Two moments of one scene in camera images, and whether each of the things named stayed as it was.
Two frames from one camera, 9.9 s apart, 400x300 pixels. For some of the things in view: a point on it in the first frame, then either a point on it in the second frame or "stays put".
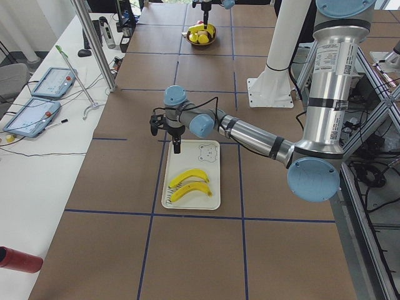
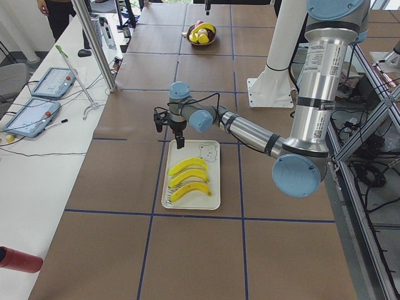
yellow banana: x=188 y=188 stays put
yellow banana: x=195 y=29 → x=190 y=161
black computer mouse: x=83 y=53 stays put
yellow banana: x=197 y=172 stays put
